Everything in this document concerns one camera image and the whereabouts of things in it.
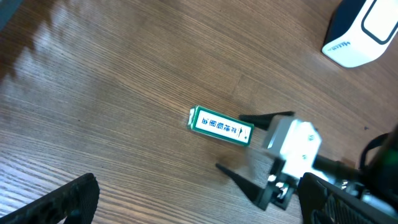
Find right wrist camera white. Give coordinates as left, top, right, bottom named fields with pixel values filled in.
left=262, top=115, right=328, bottom=180

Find white barcode scanner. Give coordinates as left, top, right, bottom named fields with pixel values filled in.
left=322, top=0, right=397, bottom=68

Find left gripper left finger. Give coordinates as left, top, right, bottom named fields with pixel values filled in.
left=1, top=173, right=100, bottom=224

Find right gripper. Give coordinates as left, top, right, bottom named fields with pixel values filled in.
left=215, top=111, right=299, bottom=211

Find right camera cable black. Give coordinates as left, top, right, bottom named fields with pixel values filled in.
left=359, top=133, right=389, bottom=170

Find small green box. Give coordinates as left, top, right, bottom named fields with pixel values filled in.
left=187, top=105, right=254, bottom=147

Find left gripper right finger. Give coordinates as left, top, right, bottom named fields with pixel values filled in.
left=297, top=172, right=397, bottom=224

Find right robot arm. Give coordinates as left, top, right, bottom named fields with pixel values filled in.
left=216, top=111, right=397, bottom=210

